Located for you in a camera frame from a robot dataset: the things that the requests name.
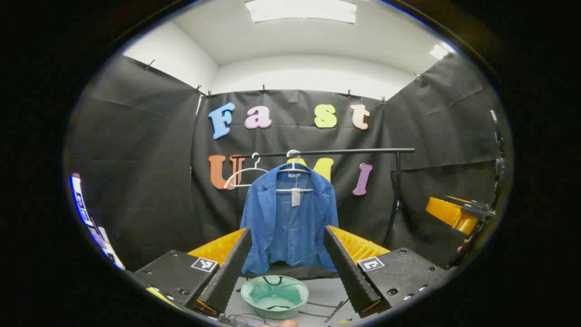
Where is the black cable bundle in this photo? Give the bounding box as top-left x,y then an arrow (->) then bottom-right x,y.
218,312 -> 269,327

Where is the black clothes rack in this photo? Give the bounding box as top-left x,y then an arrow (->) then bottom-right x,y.
231,148 -> 416,248

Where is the large ceiling light panel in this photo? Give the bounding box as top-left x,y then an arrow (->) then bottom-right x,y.
245,0 -> 358,24

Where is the small ceiling light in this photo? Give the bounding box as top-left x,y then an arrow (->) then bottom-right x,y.
429,42 -> 457,60

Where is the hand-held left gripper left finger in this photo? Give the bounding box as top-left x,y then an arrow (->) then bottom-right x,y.
131,227 -> 253,318

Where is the black backdrop cloth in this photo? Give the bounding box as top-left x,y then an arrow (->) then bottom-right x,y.
68,54 -> 505,273

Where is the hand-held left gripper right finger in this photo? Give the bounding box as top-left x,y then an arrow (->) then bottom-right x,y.
323,225 -> 450,318

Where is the blue corduroy jacket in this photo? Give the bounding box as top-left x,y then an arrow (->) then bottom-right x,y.
240,163 -> 340,275

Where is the green laundry hamper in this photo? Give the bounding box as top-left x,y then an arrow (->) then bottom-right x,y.
241,275 -> 310,320

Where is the white clothes hanger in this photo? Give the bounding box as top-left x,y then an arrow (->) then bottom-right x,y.
224,153 -> 269,189
276,154 -> 315,193

